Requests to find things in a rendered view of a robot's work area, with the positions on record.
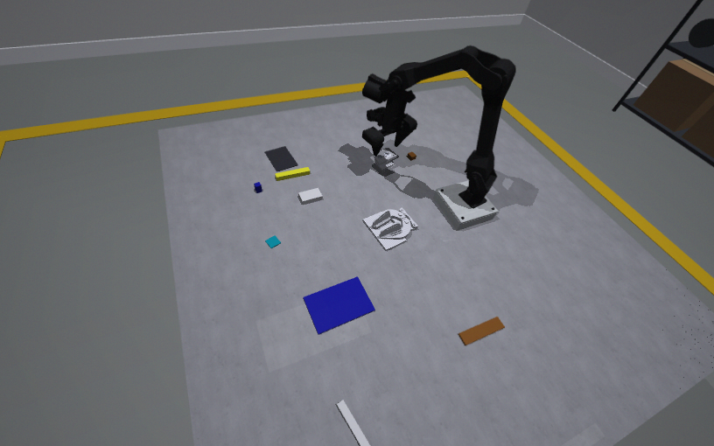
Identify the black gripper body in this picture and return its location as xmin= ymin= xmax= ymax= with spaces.
xmin=362 ymin=108 xmax=417 ymax=147

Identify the yellow rectangular bar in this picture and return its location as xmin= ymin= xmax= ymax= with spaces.
xmin=275 ymin=167 xmax=310 ymax=181

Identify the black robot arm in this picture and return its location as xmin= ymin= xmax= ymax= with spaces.
xmin=362 ymin=45 xmax=516 ymax=208

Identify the grey flat bar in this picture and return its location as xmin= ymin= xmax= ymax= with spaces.
xmin=336 ymin=400 xmax=370 ymax=446

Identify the brown flat rectangular plate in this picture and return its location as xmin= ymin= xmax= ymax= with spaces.
xmin=459 ymin=316 xmax=505 ymax=345

